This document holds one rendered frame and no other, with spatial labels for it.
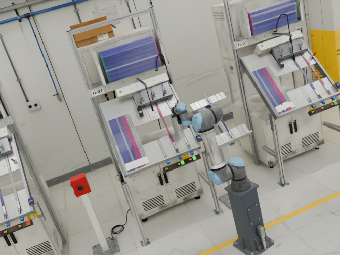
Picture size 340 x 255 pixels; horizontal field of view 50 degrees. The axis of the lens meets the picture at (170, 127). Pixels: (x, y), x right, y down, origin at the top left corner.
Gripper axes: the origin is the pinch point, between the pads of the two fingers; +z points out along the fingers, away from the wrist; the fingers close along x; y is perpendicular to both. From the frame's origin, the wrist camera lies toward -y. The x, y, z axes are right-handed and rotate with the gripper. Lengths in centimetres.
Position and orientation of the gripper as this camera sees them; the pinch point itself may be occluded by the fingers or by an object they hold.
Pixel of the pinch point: (175, 117)
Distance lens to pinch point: 322.8
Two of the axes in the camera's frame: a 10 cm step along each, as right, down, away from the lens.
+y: -3.6, -9.3, 1.0
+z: -1.5, 1.6, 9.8
